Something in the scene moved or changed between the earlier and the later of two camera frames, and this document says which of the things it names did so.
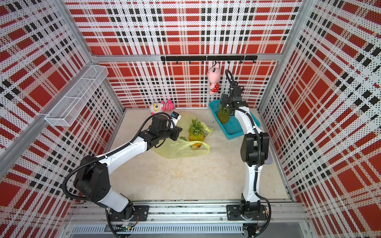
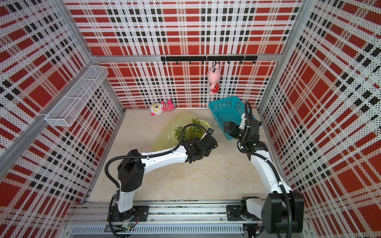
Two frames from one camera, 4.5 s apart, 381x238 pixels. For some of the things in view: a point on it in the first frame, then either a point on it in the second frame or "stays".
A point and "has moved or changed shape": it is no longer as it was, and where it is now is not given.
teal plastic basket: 231,130 stays
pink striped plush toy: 159,107 stays
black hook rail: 210,58 stays
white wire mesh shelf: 64,113 stays
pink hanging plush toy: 213,75 stays
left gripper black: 176,130 → 207,154
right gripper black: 224,99 → 231,125
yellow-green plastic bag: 181,148 has moved or changed shape
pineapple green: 223,114 → 186,135
